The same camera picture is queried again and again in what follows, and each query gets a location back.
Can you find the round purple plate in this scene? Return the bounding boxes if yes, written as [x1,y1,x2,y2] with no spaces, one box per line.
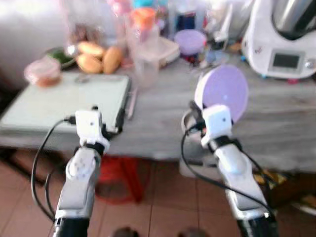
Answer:
[194,65,249,123]

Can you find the thin grey stick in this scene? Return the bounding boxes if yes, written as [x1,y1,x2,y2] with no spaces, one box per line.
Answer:
[127,88,137,120]

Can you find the red plastic stool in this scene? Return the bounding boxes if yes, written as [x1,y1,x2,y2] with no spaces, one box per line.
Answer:
[93,155,150,205]

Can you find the pale green rectangular tray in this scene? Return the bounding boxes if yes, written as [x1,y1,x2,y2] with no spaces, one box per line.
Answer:
[0,73,133,137]

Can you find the golden bread roll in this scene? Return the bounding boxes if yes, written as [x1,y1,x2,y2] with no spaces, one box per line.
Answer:
[102,46,123,75]
[76,54,104,75]
[77,41,106,58]

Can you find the beige food container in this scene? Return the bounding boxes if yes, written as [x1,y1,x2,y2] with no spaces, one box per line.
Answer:
[157,37,180,66]

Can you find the purple lidded bowl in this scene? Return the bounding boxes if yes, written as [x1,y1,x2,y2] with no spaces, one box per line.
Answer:
[173,29,207,56]

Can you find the clear bottle with orange lid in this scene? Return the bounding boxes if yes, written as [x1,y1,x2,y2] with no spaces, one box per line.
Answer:
[125,7,161,90]

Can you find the green plate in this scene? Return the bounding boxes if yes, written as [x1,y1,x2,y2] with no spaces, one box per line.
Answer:
[43,46,79,70]

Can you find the dark glass jar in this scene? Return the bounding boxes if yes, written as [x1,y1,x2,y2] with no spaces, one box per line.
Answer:
[175,0,199,31]

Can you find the small clear tub orange contents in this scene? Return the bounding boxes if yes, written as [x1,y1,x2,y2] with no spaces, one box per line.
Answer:
[23,58,63,88]

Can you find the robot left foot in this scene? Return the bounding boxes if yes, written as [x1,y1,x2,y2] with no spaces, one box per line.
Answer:
[112,227,140,237]

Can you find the clear plastic bag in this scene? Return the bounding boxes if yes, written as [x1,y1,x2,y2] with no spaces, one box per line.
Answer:
[61,0,120,46]

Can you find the white kitchen cooking machine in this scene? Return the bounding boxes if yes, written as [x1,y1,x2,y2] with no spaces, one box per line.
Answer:
[241,0,316,80]

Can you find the dark wooden bench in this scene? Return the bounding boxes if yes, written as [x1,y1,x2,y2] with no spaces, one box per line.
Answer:
[262,170,316,209]

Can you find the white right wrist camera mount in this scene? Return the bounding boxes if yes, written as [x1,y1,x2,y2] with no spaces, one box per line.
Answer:
[200,104,233,145]

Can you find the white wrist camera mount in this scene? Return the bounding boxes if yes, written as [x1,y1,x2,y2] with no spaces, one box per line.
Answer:
[74,109,105,147]
[200,104,233,145]

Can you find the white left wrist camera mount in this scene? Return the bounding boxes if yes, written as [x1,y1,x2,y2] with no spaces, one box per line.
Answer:
[74,109,105,147]

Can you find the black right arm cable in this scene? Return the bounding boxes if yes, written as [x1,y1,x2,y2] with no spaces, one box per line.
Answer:
[180,121,271,219]

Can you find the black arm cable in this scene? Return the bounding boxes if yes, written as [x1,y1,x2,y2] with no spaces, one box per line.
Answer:
[30,115,76,221]
[180,121,271,219]

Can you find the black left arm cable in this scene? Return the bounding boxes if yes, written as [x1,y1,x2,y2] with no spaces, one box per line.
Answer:
[30,115,76,221]

